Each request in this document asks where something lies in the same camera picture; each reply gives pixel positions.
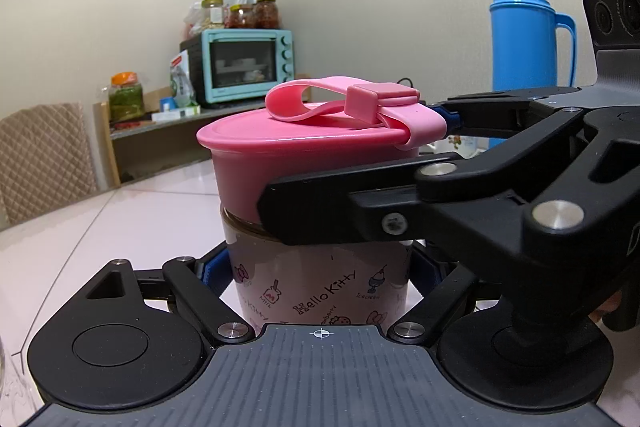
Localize pink printed bottle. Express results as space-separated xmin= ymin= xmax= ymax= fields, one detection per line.
xmin=220 ymin=204 xmax=417 ymax=339

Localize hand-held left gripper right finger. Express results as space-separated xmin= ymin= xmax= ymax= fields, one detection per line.
xmin=387 ymin=252 xmax=503 ymax=348

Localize tall jar with red contents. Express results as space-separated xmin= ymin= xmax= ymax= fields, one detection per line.
xmin=255 ymin=0 xmax=280 ymax=30

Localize beige quilted chair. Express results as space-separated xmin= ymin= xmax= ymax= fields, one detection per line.
xmin=0 ymin=102 xmax=99 ymax=228

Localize teal toaster oven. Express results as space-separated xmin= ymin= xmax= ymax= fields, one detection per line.
xmin=179 ymin=29 xmax=295 ymax=106

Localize pink bottle cap with strap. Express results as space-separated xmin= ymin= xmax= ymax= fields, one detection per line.
xmin=196 ymin=76 xmax=447 ymax=247

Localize jars on oven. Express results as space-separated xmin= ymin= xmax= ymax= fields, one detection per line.
xmin=184 ymin=0 xmax=252 ymax=38

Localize wooden shelf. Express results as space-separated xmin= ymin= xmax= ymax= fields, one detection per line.
xmin=95 ymin=74 xmax=313 ymax=188

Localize jar with pale contents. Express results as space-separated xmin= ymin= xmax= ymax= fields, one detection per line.
xmin=201 ymin=0 xmax=225 ymax=30

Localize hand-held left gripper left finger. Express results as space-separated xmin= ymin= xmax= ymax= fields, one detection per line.
xmin=85 ymin=252 xmax=257 ymax=347

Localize white printed mug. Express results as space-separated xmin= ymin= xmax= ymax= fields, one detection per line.
xmin=446 ymin=134 xmax=485 ymax=158

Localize red and white box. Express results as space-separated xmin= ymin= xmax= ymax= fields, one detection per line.
xmin=169 ymin=49 xmax=197 ymax=108

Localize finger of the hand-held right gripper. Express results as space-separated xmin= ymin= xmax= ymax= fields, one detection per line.
xmin=425 ymin=86 xmax=583 ymax=144
xmin=257 ymin=107 xmax=606 ymax=303

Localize blue thermos jug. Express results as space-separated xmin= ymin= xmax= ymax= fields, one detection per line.
xmin=489 ymin=0 xmax=579 ymax=94

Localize green jar with orange lid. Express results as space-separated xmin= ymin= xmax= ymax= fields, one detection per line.
xmin=109 ymin=72 xmax=145 ymax=124

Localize flat white box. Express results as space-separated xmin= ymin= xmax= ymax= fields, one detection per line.
xmin=151 ymin=105 xmax=202 ymax=123

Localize small jar with red contents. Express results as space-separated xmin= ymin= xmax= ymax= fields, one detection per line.
xmin=227 ymin=4 xmax=255 ymax=30

